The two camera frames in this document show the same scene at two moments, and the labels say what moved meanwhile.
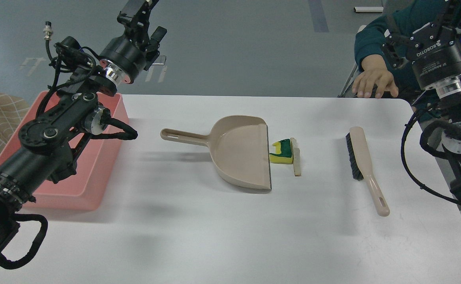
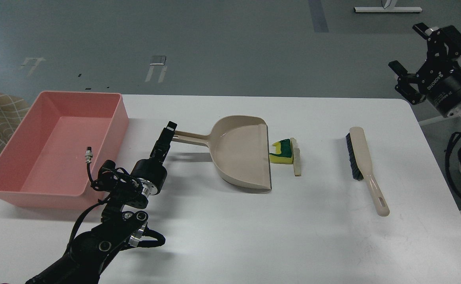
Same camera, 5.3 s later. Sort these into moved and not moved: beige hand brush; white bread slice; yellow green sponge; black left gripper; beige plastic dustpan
Moved: black left gripper
Not moved: beige hand brush; beige plastic dustpan; white bread slice; yellow green sponge
